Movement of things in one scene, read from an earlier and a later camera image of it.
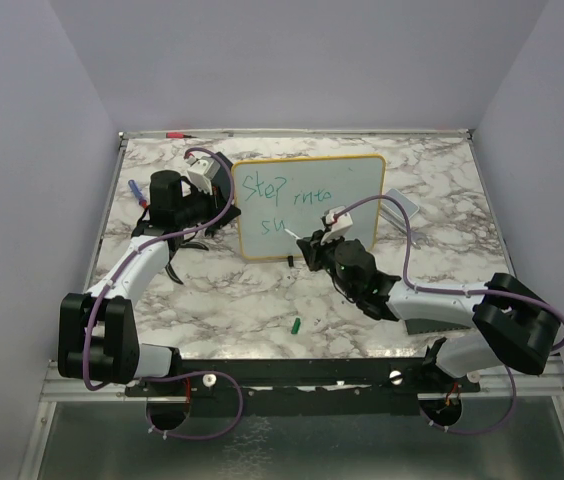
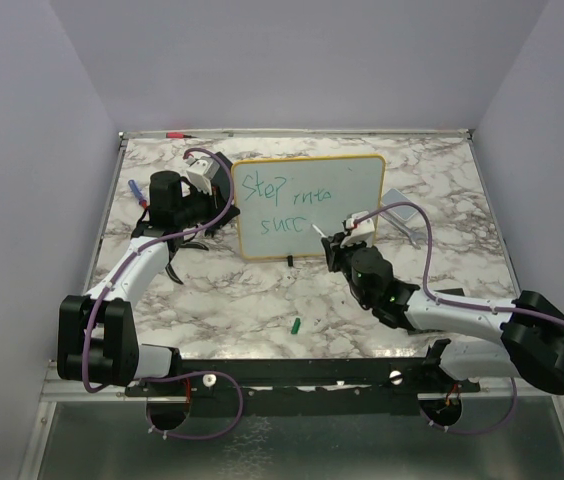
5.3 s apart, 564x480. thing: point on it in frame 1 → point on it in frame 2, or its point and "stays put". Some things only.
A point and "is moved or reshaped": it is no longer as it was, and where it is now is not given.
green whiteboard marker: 293,234 is moved or reshaped
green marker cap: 296,325 stays put
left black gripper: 215,214 stays put
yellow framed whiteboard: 283,198 stays put
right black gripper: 314,247 → 334,250
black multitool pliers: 174,246 stays put
